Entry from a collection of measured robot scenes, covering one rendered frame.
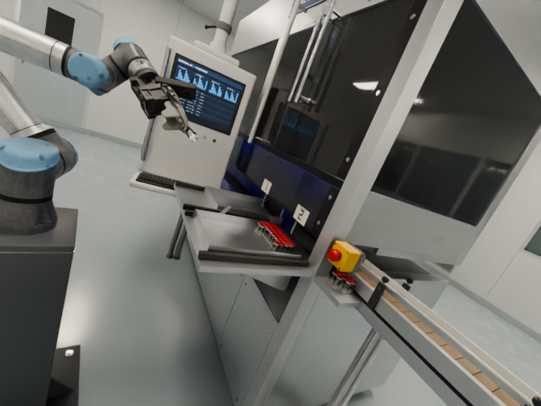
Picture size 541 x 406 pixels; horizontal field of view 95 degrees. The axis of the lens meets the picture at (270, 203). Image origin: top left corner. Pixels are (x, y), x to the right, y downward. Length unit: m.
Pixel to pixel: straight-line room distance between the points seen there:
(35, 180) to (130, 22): 5.46
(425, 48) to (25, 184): 1.11
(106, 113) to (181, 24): 2.29
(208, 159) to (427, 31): 1.22
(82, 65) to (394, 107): 0.82
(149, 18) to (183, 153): 4.79
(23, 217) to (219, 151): 1.03
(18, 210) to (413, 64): 1.13
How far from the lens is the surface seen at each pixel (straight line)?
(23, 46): 0.86
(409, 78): 0.87
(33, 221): 0.92
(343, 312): 1.17
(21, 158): 0.87
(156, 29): 6.20
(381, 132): 0.83
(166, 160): 1.63
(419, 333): 0.83
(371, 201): 0.90
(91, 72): 0.80
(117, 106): 6.15
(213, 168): 1.64
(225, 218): 1.01
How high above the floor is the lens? 1.26
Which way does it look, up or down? 14 degrees down
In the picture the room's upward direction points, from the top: 21 degrees clockwise
